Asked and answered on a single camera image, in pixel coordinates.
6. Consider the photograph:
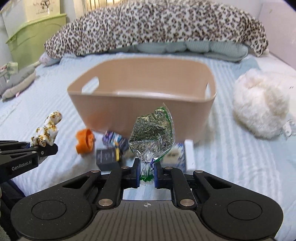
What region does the floral yellow white cloth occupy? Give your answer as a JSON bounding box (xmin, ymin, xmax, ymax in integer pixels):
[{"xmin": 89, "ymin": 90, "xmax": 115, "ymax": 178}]
[{"xmin": 31, "ymin": 111, "xmax": 62, "ymax": 147}]

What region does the black small box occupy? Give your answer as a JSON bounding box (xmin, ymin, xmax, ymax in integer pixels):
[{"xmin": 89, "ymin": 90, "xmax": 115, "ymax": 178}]
[{"xmin": 96, "ymin": 148, "xmax": 121, "ymax": 171}]

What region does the blue white tissue pack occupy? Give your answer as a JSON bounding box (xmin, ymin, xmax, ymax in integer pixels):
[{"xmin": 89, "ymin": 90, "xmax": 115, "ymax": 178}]
[{"xmin": 160, "ymin": 140, "xmax": 196, "ymax": 174}]

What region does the clear bag of green herbs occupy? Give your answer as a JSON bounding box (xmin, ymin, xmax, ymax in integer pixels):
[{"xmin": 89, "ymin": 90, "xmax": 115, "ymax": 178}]
[{"xmin": 128, "ymin": 104, "xmax": 176, "ymax": 182}]

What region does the grey beige plush toy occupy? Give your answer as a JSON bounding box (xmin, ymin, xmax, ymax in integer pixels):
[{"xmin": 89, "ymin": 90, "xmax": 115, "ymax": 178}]
[{"xmin": 1, "ymin": 65, "xmax": 37, "ymax": 101}]

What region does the purple cartoon card box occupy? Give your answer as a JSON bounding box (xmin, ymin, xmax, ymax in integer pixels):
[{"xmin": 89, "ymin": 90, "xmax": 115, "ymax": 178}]
[{"xmin": 102, "ymin": 131, "xmax": 128, "ymax": 153}]

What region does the pink grey pillow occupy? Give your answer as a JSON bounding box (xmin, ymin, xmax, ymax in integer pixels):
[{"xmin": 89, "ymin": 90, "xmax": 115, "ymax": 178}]
[{"xmin": 39, "ymin": 52, "xmax": 61, "ymax": 66}]

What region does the green plastic storage bin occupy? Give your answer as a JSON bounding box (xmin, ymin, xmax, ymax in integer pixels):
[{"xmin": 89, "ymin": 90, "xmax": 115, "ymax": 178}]
[{"xmin": 6, "ymin": 13, "xmax": 66, "ymax": 70}]

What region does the white fluffy plush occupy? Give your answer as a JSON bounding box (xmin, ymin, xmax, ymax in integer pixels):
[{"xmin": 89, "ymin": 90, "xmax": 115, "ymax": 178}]
[{"xmin": 233, "ymin": 68, "xmax": 290, "ymax": 139}]

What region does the tan plastic storage basket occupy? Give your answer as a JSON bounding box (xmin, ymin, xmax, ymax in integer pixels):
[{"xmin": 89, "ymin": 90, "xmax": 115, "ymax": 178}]
[{"xmin": 67, "ymin": 56, "xmax": 217, "ymax": 143}]

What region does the cream storage box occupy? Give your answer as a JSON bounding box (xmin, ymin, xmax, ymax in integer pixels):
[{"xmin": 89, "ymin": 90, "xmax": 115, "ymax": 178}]
[{"xmin": 1, "ymin": 0, "xmax": 60, "ymax": 37}]

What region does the leopard print blanket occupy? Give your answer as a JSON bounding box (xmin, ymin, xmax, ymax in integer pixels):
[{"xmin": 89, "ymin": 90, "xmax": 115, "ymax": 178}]
[{"xmin": 44, "ymin": 1, "xmax": 269, "ymax": 59}]

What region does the teal quilted comforter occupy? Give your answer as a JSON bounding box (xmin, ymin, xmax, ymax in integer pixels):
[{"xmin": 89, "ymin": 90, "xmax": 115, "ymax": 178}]
[{"xmin": 101, "ymin": 40, "xmax": 249, "ymax": 63}]

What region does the metal window railing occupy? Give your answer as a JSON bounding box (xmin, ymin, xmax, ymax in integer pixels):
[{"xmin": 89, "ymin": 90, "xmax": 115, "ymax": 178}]
[{"xmin": 82, "ymin": 0, "xmax": 125, "ymax": 11}]

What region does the pink headboard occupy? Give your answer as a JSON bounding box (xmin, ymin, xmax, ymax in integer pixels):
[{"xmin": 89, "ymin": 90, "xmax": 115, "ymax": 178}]
[{"xmin": 259, "ymin": 1, "xmax": 296, "ymax": 68}]

